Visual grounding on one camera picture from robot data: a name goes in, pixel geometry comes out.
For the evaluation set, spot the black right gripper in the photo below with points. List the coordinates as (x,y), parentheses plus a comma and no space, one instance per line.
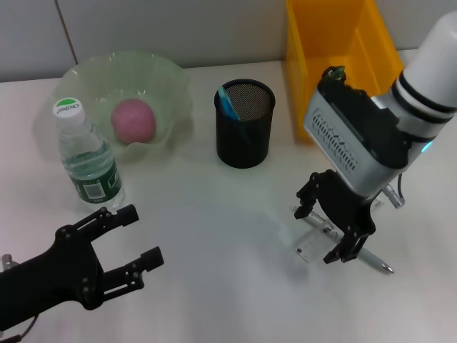
(346,203)

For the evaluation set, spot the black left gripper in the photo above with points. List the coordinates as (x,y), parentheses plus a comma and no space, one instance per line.
(53,275)

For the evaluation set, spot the transparent plastic ruler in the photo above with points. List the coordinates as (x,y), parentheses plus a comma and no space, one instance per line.
(314,248)

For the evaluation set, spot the silver pen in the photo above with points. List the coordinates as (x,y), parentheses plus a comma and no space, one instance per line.
(375,261)

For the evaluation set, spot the clear bottle with green label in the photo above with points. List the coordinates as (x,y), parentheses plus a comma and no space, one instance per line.
(89,157)

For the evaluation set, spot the pink peach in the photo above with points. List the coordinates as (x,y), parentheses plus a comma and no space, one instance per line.
(133,121)

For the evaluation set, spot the green plastic wrapper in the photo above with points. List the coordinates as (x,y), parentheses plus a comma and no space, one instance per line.
(335,72)

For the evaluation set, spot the blue plastic scissors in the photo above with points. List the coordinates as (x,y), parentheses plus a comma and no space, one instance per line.
(228,103)

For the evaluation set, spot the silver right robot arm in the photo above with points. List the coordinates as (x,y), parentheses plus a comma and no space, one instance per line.
(428,82)

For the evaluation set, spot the black mesh pen holder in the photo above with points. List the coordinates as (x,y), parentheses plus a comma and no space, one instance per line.
(250,150)

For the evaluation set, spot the pale green glass fruit plate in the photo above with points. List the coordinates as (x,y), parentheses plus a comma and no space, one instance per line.
(143,75)

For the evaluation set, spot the yellow plastic bin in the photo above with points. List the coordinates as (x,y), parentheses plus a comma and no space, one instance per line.
(314,43)

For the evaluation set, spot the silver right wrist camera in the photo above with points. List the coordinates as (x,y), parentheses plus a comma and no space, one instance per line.
(350,128)

